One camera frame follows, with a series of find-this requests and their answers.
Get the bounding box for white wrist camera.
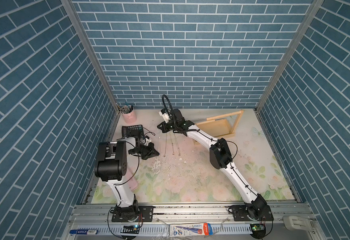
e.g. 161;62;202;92
159;109;171;123
141;127;156;146

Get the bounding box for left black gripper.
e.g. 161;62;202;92
129;142;159;159

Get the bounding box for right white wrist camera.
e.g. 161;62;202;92
159;109;171;123

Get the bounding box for red blue packaged box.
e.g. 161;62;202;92
169;223;214;237

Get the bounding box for white plastic bracket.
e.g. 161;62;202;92
283;216;313;232

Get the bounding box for pens in pink cup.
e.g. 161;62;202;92
119;104;134;114

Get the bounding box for pink pen holder cup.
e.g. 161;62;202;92
122;110;137;124

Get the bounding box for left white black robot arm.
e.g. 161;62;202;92
94;137;160;221

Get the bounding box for wooden jewelry display stand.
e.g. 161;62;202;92
196;110;245;139

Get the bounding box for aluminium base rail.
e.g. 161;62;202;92
63;201;325;240

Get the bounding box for black desk calculator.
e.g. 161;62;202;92
122;125;144;139

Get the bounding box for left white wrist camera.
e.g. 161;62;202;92
141;127;156;146

